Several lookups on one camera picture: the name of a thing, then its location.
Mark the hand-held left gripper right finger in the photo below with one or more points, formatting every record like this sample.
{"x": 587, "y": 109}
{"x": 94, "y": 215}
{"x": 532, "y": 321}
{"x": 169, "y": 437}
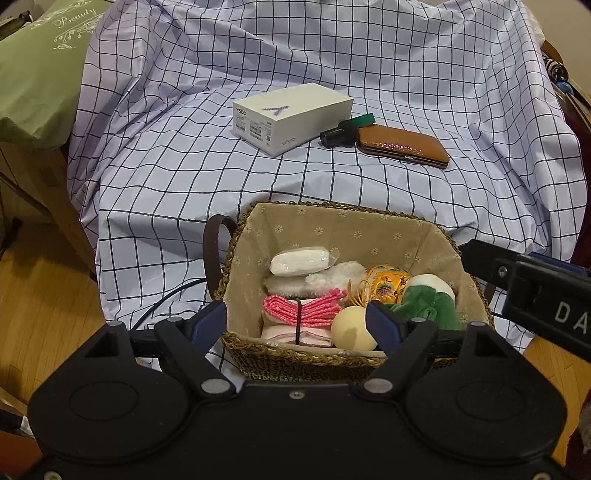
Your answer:
{"x": 383, "y": 325}

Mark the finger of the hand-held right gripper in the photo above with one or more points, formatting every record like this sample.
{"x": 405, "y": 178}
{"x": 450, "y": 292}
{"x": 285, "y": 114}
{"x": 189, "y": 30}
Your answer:
{"x": 485, "y": 261}
{"x": 551, "y": 261}

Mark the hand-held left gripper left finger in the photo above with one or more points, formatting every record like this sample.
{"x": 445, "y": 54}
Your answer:
{"x": 210, "y": 323}

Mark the pink and white towel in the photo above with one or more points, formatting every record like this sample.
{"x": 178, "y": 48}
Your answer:
{"x": 318, "y": 307}

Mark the woven basket with fabric lining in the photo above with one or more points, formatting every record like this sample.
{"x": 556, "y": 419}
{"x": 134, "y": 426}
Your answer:
{"x": 351, "y": 226}

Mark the cream foam ball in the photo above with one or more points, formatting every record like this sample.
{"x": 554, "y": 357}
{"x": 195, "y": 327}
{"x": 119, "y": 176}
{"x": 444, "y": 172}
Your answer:
{"x": 353, "y": 330}

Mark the yellow embroidered pouch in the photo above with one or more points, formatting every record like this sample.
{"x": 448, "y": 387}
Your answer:
{"x": 388, "y": 284}

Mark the green and white plush toy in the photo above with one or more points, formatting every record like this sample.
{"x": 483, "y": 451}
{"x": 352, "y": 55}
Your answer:
{"x": 429, "y": 302}

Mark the white fluffy plush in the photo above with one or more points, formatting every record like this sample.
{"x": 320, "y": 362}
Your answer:
{"x": 332, "y": 277}

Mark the white wrapped packet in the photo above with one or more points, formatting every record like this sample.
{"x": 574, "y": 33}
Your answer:
{"x": 298, "y": 262}

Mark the dark red clothing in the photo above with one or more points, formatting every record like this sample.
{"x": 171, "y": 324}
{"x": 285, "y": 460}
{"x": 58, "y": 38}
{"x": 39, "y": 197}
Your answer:
{"x": 582, "y": 452}

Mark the brown leather case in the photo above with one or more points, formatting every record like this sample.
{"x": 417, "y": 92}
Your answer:
{"x": 401, "y": 145}

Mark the white black-checked sheet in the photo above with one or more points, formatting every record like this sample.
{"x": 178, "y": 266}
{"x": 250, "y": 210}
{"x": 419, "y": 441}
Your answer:
{"x": 184, "y": 161}

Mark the white phone box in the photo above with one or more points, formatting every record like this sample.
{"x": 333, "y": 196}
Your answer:
{"x": 286, "y": 115}

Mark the green pillow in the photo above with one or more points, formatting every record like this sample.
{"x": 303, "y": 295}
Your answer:
{"x": 41, "y": 69}

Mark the wooden chair frame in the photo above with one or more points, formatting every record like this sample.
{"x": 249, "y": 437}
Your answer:
{"x": 551, "y": 50}

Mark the wooden furniture frame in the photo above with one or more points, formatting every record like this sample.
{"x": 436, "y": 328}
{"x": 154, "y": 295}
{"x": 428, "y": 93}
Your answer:
{"x": 51, "y": 184}

